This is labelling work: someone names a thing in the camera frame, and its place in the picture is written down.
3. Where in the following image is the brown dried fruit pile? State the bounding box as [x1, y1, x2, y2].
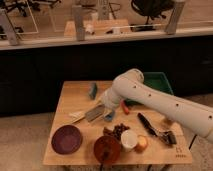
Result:
[103, 123, 130, 141]

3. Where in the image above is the orange-brown bowl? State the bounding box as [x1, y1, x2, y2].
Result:
[93, 136, 121, 165]

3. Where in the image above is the small orange fruit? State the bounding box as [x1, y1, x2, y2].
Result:
[135, 135, 148, 152]

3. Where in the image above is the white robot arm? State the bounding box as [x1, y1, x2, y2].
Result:
[100, 69, 213, 143]

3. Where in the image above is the black handled brush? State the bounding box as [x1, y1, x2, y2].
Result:
[137, 113, 177, 146]

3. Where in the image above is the white paper cup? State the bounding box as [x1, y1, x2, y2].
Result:
[121, 130, 138, 152]

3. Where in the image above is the light wooden table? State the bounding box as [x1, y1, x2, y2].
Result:
[43, 81, 192, 165]

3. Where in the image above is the black cable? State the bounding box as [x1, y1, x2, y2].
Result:
[188, 134, 198, 151]

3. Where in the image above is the black office chair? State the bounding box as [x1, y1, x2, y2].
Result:
[131, 0, 174, 25]

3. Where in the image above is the blue small cup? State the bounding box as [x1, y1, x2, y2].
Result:
[104, 112, 115, 122]

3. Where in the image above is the green plastic tray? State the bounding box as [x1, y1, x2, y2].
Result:
[125, 71, 175, 106]

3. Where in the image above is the dark grey eraser block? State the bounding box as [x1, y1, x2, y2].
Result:
[85, 105, 105, 122]

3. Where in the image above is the wooden flat spatula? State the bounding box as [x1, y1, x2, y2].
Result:
[68, 111, 86, 123]

